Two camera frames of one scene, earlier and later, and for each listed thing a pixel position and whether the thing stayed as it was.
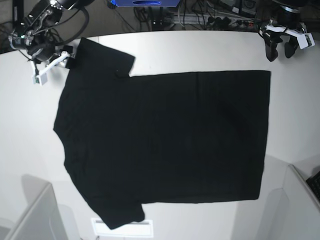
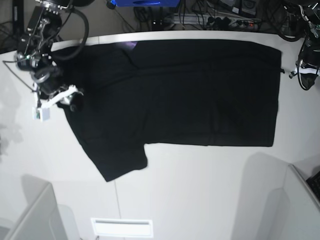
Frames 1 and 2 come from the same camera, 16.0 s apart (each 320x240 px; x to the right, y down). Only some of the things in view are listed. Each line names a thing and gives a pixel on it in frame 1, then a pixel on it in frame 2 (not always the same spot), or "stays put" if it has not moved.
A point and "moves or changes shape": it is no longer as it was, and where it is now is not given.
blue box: x=146 y=3 stays put
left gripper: x=45 y=52 to x=49 y=79
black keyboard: x=314 y=182 stays put
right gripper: x=271 y=41 to x=309 y=56
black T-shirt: x=177 y=137 moves or changes shape
